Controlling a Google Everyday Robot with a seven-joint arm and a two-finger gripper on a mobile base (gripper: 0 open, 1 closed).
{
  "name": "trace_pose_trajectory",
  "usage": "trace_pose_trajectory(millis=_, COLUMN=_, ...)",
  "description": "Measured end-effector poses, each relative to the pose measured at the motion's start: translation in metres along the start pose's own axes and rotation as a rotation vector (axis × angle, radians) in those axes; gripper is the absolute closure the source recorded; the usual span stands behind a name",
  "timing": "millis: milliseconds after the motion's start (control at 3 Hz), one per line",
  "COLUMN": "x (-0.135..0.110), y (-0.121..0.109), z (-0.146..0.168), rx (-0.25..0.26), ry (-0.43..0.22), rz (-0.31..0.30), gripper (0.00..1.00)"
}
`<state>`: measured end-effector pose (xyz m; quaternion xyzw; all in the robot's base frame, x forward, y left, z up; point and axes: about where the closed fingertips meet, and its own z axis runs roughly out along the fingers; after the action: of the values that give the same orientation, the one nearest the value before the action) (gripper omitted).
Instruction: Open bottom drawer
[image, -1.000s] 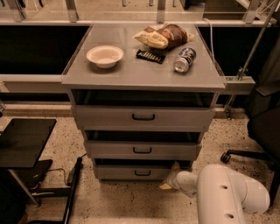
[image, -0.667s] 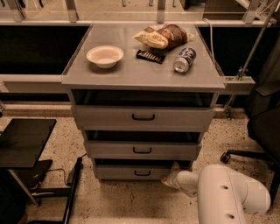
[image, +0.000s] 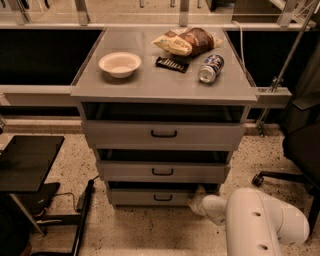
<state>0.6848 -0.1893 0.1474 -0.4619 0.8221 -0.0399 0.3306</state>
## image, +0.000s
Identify grey middle drawer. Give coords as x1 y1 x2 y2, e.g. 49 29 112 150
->
96 161 230 184

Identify blue soda can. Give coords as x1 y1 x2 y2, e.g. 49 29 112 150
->
198 54 224 84

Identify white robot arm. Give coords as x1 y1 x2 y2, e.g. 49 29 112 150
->
189 186 310 256

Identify grey drawer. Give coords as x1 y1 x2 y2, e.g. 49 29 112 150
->
96 161 230 184
106 188 220 208
82 120 245 151

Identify grey top drawer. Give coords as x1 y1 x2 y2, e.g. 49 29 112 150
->
82 120 245 151

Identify black floor stand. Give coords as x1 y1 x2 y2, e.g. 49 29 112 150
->
30 179 94 256

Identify white cable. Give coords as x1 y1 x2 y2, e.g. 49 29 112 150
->
231 20 248 76

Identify grey metal railing frame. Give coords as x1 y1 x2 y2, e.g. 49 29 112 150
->
1 0 319 130

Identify yellow chip bag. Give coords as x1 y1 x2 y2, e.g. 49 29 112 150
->
152 29 192 56

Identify black side table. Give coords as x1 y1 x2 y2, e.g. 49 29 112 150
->
0 135 65 237

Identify grey bottom drawer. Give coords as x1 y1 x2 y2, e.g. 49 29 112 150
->
106 188 220 208

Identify black snack bar wrapper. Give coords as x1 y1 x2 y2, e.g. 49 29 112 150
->
155 57 189 73

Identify brown chip bag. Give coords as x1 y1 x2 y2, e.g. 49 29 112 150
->
179 27 223 56

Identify grey drawer cabinet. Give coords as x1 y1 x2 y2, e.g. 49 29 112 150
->
71 27 257 193

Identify black office chair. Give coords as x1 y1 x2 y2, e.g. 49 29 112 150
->
252 43 320 232

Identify white paper bowl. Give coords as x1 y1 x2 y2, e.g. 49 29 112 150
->
98 52 141 78

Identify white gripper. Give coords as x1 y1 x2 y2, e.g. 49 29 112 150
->
188 185 206 216

